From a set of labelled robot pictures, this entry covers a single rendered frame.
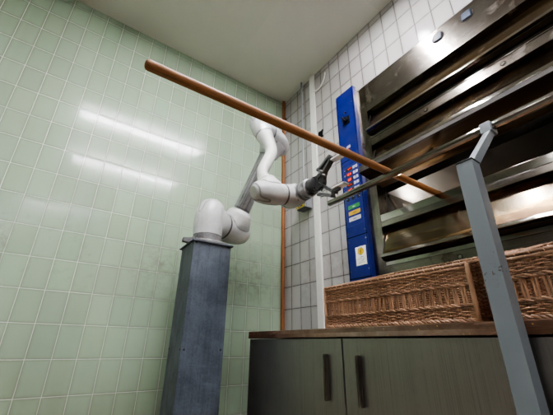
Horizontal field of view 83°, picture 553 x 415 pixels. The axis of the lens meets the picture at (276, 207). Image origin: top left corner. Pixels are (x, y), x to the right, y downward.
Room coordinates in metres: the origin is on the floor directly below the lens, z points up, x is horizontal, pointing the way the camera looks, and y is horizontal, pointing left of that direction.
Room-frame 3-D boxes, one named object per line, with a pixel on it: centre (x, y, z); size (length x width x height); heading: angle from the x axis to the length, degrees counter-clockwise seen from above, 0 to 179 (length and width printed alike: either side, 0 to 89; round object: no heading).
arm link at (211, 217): (1.65, 0.37, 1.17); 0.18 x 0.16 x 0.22; 147
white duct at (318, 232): (1.99, -0.28, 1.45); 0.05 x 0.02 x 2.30; 34
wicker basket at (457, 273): (1.17, -0.54, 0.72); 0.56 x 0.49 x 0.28; 35
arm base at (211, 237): (1.63, 0.39, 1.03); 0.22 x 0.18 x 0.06; 122
